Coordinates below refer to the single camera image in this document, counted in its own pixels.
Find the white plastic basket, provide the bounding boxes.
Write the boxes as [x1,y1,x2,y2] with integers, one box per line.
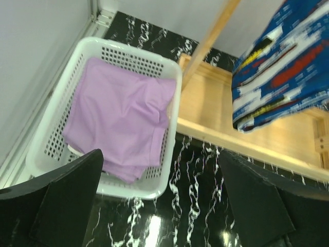
[25,37,182,200]

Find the purple trousers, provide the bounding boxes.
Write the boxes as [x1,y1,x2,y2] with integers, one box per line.
[63,58,176,183]

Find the aluminium rail frame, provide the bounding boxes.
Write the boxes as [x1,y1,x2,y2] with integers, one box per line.
[1,1,117,187]

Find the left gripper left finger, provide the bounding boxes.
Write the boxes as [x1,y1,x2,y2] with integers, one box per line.
[1,149,103,246]

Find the blue patterned trousers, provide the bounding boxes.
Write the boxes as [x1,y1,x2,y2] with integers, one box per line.
[231,1,328,132]

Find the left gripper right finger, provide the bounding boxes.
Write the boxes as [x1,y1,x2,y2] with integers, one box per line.
[220,150,328,246]

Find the wooden clothes rack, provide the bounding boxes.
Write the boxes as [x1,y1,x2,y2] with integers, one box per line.
[177,1,328,182]

